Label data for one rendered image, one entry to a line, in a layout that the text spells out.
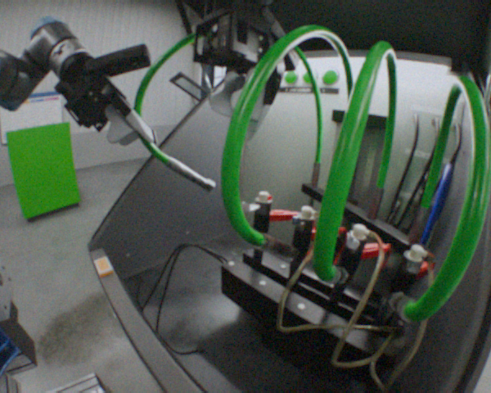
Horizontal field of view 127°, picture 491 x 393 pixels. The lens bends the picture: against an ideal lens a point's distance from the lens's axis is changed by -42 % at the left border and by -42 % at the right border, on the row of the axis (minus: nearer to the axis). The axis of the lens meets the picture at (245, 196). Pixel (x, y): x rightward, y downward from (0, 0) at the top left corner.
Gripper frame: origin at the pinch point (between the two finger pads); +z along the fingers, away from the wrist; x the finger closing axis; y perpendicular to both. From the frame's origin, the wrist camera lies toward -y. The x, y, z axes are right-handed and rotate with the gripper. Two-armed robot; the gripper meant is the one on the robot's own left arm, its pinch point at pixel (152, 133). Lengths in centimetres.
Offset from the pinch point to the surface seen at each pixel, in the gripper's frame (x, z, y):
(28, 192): -217, -146, 199
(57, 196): -249, -118, 183
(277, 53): 18.2, 6.4, -13.1
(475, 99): 28.6, 16.7, -17.7
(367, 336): 17.5, 41.4, -1.9
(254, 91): 18.9, 7.8, -8.8
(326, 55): -8.5, 8.5, -42.7
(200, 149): -28.6, 5.6, -5.3
